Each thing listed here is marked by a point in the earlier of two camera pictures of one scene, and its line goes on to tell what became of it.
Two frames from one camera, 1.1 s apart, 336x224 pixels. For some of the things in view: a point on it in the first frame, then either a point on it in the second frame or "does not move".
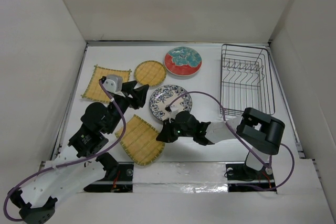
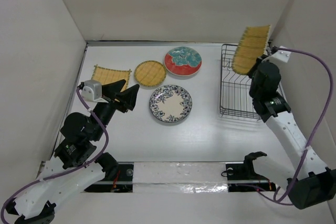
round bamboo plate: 150,72 does not move
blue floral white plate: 163,96 does not move
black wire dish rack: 245,80 does not move
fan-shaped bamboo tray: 139,140 to 252,46
